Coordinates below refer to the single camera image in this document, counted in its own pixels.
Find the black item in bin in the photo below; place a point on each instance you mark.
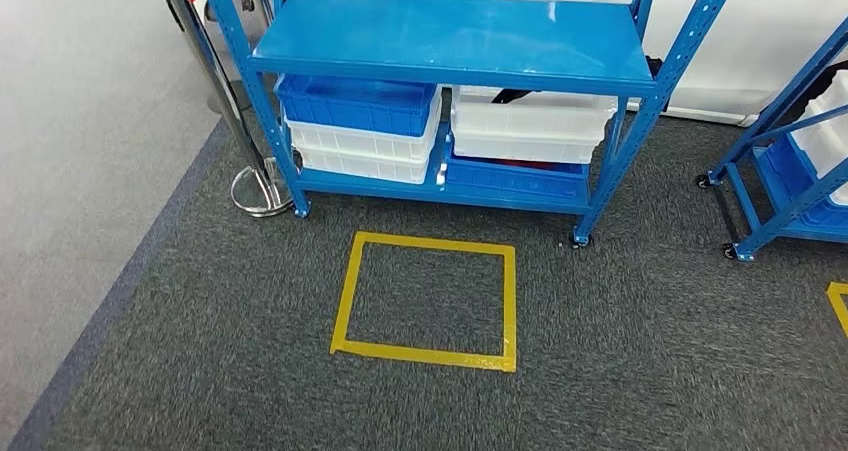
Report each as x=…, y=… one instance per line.
x=517, y=95

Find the blue metal shelf rack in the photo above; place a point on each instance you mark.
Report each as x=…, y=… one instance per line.
x=450, y=37
x=788, y=217

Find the small black plastic piece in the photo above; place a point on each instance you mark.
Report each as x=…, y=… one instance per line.
x=654, y=67

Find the white car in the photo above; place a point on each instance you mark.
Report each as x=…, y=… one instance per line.
x=729, y=37

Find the red item in bin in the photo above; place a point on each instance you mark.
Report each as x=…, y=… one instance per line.
x=543, y=164

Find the chrome barrier stanchion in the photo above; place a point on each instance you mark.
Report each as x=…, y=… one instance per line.
x=212, y=70

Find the dark-based barrier stanchion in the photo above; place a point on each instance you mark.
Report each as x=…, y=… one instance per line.
x=232, y=7

